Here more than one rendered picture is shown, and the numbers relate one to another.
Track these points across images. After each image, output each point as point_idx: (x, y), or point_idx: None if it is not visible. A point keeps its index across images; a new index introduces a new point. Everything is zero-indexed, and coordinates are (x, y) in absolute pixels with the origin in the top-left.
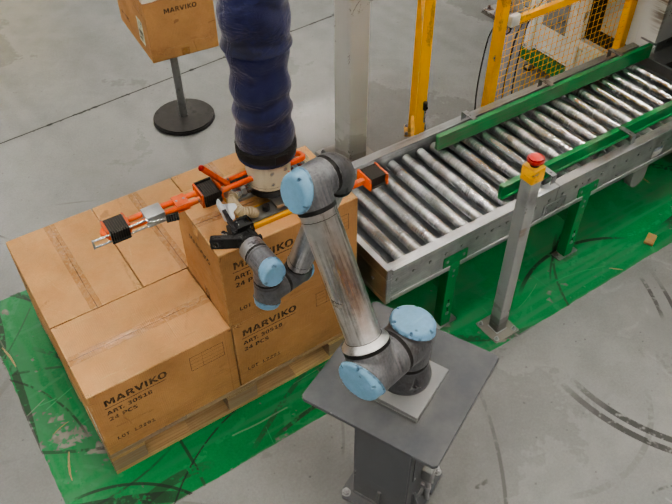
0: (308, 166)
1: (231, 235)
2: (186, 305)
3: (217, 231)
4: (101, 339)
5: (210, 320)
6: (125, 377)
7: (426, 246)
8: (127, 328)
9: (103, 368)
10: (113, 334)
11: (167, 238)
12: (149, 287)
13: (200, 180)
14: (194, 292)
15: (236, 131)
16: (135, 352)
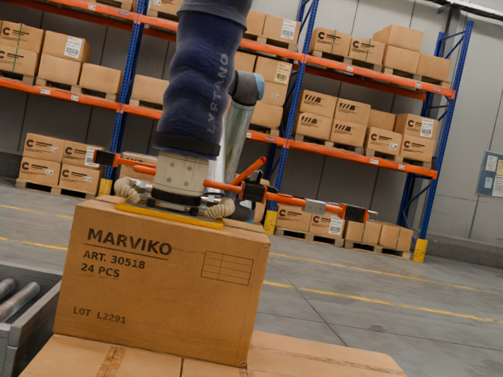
0: (248, 72)
1: (260, 184)
2: (269, 351)
3: (248, 227)
4: (369, 371)
5: (254, 336)
6: (351, 348)
7: (15, 265)
8: (340, 365)
9: (370, 358)
10: (355, 368)
11: None
12: (302, 375)
13: (257, 186)
14: (254, 353)
15: (221, 126)
16: (337, 353)
